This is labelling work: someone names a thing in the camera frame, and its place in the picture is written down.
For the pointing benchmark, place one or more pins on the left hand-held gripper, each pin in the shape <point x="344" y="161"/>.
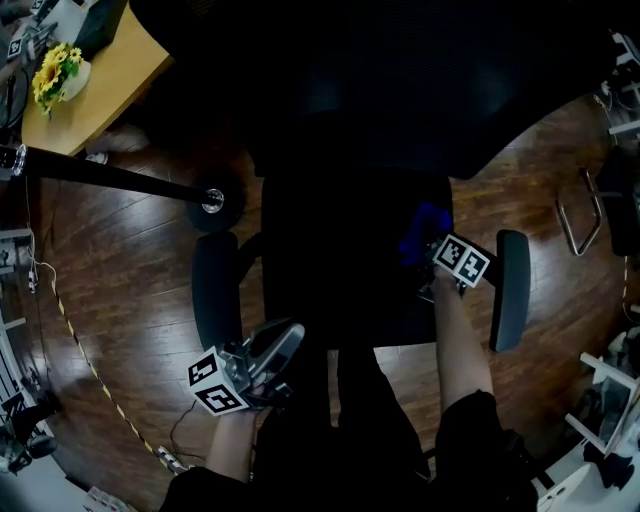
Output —
<point x="215" y="387"/>

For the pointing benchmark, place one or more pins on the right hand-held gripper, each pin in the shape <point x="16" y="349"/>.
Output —
<point x="460" y="260"/>

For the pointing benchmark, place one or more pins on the blue cloth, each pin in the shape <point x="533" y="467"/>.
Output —
<point x="420" y="225"/>

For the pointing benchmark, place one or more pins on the black office chair seat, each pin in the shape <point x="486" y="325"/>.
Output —
<point x="340" y="250"/>

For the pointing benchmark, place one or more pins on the person's right forearm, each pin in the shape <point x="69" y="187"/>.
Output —
<point x="460" y="345"/>

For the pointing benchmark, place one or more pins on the person's left forearm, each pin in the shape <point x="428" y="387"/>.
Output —
<point x="230" y="445"/>

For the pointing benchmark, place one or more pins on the person's left hand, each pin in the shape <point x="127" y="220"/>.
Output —
<point x="254" y="396"/>

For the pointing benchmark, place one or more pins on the black chair armrest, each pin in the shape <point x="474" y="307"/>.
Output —
<point x="217" y="290"/>
<point x="510" y="290"/>

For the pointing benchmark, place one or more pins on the white power strip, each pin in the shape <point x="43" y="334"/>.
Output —
<point x="172" y="460"/>
<point x="32" y="282"/>

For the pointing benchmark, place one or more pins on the yellow black floor tape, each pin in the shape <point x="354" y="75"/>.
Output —
<point x="100" y="385"/>

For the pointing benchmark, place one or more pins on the person's black clothing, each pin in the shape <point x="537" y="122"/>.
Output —
<point x="350" y="450"/>

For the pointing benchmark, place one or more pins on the white framed stand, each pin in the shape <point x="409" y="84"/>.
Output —
<point x="607" y="370"/>

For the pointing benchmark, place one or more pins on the white desk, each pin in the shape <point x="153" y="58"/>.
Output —
<point x="625" y="127"/>

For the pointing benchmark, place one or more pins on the white metal rack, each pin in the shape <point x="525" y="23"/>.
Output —
<point x="10" y="325"/>

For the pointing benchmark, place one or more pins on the black coat rack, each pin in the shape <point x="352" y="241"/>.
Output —
<point x="110" y="175"/>

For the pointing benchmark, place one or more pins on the round wooden table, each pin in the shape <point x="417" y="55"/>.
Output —
<point x="115" y="85"/>

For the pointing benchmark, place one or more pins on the sunflower bouquet in white vase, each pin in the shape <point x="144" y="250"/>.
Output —
<point x="55" y="75"/>

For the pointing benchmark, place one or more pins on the black box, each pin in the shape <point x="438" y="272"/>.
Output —
<point x="102" y="22"/>

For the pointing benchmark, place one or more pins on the black chair with chrome frame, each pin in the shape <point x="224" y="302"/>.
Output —
<point x="622" y="210"/>

